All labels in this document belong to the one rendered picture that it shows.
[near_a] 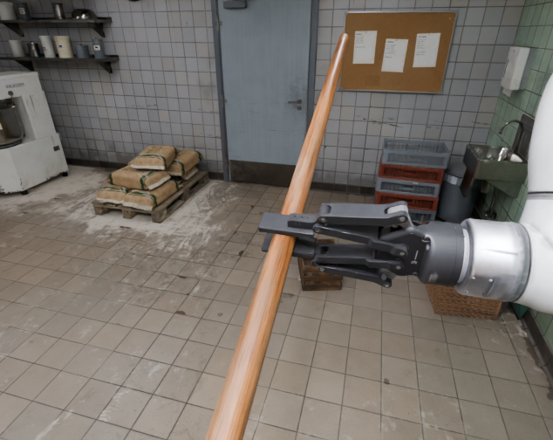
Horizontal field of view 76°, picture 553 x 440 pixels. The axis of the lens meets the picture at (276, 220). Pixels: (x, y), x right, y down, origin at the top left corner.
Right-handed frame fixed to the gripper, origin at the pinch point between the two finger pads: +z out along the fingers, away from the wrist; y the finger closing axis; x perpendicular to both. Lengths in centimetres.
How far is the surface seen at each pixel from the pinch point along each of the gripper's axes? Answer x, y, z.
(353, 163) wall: 327, 210, 2
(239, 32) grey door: 363, 78, 136
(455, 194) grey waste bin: 271, 199, -100
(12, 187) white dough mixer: 215, 201, 388
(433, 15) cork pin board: 365, 65, -57
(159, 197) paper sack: 213, 192, 192
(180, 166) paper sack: 267, 190, 193
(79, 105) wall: 346, 161, 370
